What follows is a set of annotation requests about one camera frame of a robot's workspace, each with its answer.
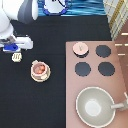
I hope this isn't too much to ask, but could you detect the black burner front left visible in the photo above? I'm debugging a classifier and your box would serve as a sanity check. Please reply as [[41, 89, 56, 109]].
[[75, 62, 91, 77]]

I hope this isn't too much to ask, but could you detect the cream round plate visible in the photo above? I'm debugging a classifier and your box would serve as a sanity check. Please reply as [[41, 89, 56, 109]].
[[31, 67, 51, 82]]

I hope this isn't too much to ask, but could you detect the black burner back right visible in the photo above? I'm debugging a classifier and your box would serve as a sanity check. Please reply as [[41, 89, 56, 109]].
[[96, 45, 111, 58]]

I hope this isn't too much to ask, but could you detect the black burner front right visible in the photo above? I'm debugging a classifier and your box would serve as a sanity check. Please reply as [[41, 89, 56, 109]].
[[98, 62, 115, 76]]

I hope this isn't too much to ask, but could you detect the pink stove top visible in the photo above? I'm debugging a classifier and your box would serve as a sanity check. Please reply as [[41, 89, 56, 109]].
[[66, 41, 128, 128]]

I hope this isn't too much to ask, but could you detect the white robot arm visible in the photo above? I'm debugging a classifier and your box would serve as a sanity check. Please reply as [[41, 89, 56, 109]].
[[0, 0, 38, 53]]

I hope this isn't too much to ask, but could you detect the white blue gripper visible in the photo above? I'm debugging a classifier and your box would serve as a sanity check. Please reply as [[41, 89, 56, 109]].
[[3, 45, 18, 52]]

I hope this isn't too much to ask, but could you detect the grey frying pan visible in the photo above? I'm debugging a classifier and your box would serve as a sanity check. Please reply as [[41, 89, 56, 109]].
[[76, 87, 128, 128]]

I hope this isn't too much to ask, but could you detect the pink pot lid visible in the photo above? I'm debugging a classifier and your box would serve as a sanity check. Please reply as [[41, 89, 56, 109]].
[[73, 42, 89, 55]]

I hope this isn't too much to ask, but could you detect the black table mat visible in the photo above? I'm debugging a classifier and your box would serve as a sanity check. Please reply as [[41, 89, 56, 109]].
[[0, 15, 110, 128]]

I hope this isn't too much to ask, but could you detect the pink pot with food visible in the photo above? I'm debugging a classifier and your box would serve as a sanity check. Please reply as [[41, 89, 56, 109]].
[[31, 60, 48, 80]]

